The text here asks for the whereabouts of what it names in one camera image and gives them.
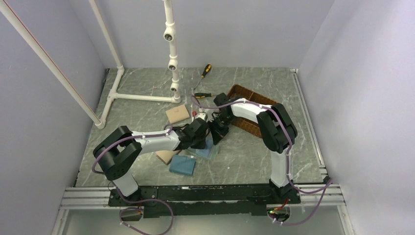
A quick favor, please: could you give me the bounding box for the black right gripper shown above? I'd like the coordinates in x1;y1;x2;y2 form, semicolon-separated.
208;114;234;145

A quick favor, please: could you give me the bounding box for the green card holder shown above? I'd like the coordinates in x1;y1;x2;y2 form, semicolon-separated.
187;138;220;160

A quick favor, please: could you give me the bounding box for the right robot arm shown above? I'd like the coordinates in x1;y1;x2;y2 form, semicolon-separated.
209;93;298;203

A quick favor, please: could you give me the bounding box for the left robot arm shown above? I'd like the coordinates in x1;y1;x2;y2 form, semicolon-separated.
92;118;209;206

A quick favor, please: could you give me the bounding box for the beige card holder far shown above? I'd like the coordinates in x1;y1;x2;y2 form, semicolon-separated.
165;104;190;124

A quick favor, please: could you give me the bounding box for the beige card holder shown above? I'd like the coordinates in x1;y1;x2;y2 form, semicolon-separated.
165;104;190;124
155;150;180;165

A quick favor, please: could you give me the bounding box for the blue card holder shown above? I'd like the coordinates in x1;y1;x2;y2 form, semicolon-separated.
169;155;196;176

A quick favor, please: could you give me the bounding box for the beige card holder near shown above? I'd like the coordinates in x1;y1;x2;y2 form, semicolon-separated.
155;150;180;165

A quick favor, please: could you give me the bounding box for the black yellow screwdriver near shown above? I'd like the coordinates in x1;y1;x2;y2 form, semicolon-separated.
193;93;215;98

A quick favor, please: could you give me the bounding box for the black yellow screwdriver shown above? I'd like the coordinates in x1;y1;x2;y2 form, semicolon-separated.
194;64;212;89
193;93;215;98

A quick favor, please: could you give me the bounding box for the brown woven divided basket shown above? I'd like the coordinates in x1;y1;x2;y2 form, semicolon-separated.
227;84;277;138

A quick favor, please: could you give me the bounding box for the black yellow screwdriver far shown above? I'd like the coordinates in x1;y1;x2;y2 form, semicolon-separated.
194;64;212;89

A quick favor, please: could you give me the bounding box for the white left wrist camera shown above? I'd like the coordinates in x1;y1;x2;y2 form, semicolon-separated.
191;111;209;122

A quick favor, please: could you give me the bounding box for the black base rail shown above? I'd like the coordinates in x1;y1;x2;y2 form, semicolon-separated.
108;183;301;218

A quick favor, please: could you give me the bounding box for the aluminium front rail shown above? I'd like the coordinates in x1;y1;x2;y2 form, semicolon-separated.
60;187;110;210

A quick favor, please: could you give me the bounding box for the white PVC pipe frame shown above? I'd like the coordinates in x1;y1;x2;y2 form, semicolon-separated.
0;0;182;130

